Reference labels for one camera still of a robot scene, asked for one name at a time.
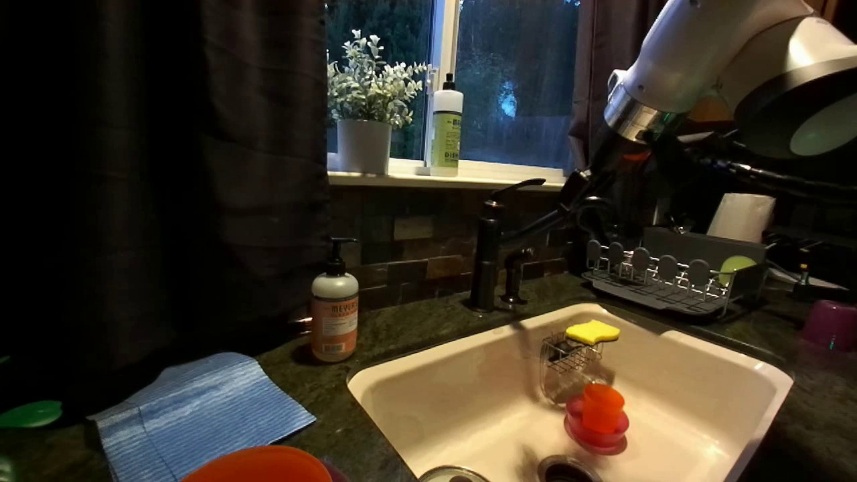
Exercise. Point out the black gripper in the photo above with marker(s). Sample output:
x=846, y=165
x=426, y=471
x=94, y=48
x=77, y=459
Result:
x=619, y=175

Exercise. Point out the dark kitchen faucet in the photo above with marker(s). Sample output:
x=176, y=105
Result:
x=496, y=240

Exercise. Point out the orange plastic cup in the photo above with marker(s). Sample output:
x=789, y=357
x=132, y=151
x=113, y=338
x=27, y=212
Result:
x=602, y=406

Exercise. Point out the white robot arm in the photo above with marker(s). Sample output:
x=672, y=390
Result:
x=781, y=68

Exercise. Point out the grey dish drying rack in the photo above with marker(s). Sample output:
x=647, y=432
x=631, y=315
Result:
x=678, y=271

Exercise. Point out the green dish soap bottle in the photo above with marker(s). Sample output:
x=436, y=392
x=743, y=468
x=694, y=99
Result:
x=447, y=127

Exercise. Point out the purple plastic cup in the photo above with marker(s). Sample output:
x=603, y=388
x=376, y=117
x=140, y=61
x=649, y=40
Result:
x=831, y=326

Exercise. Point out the white kitchen sink basin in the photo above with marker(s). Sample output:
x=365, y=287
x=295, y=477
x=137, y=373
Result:
x=698, y=412

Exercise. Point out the yellow sponge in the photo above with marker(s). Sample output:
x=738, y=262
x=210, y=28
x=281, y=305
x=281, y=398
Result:
x=593, y=333

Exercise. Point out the potted white plant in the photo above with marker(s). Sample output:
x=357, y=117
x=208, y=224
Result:
x=370, y=100

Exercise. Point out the orange soap bottle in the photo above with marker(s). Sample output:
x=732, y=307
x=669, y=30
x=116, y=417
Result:
x=333, y=309

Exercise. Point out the glass pot lid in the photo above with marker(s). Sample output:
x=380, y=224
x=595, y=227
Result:
x=451, y=475

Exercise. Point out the orange bowl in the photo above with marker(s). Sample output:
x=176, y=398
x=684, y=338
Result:
x=263, y=464

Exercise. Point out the blue cloth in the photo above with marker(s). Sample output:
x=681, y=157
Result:
x=193, y=413

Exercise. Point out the green lid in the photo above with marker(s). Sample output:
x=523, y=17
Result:
x=30, y=417

